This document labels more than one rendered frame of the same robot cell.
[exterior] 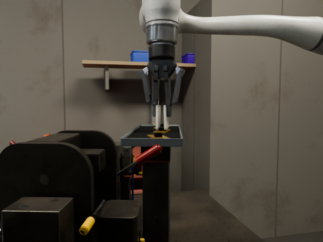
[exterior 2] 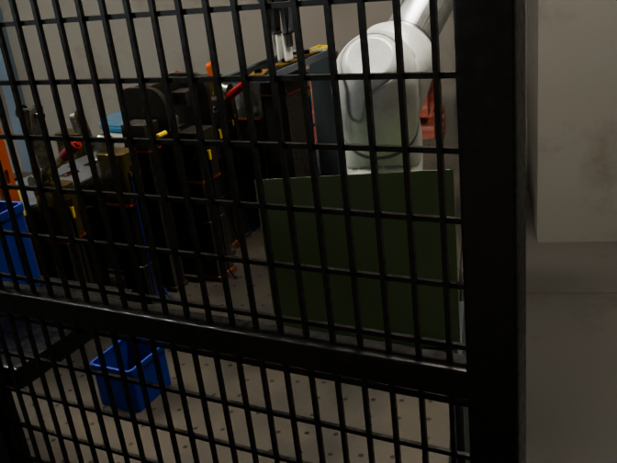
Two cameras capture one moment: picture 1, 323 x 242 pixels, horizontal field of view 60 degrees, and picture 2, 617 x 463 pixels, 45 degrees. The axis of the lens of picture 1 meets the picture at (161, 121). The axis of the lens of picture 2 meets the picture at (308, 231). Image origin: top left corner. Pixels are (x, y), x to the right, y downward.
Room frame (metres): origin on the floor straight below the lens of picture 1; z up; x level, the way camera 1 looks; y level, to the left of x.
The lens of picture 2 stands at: (-0.98, -0.94, 1.48)
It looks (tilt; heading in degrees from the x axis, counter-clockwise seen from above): 22 degrees down; 28
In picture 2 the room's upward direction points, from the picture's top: 7 degrees counter-clockwise
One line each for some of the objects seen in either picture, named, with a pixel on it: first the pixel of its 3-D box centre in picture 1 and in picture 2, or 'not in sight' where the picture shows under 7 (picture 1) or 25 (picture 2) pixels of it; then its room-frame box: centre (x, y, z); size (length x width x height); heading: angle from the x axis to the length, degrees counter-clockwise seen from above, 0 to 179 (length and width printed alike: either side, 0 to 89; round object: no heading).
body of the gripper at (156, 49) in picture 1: (161, 62); not in sight; (0.80, 0.00, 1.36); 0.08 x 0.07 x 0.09; 79
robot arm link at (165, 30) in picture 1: (161, 35); not in sight; (0.80, 0.00, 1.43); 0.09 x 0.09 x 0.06
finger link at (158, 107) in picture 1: (158, 117); (280, 47); (0.80, 0.01, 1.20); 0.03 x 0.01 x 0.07; 169
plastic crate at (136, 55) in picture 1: (148, 58); not in sight; (2.75, 0.12, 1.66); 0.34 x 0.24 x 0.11; 103
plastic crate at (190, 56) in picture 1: (199, 60); not in sight; (2.87, -0.38, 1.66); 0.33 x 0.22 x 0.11; 103
